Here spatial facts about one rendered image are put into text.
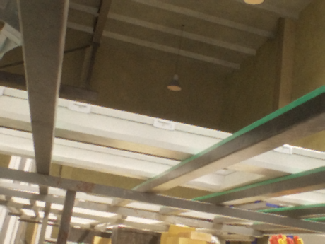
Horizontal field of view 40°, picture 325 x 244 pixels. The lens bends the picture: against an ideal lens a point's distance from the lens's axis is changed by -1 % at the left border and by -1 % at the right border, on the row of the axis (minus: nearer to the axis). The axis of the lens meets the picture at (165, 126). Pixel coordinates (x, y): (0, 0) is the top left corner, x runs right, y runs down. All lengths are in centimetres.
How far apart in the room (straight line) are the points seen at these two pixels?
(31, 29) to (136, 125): 59
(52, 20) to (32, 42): 6
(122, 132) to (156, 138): 8
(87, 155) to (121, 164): 11
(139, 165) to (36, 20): 103
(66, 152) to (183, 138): 49
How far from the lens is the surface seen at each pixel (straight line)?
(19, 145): 140
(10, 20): 78
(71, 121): 98
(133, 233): 289
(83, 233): 441
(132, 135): 99
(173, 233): 262
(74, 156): 139
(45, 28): 43
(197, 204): 149
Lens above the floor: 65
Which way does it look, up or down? 16 degrees up
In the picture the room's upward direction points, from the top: 8 degrees clockwise
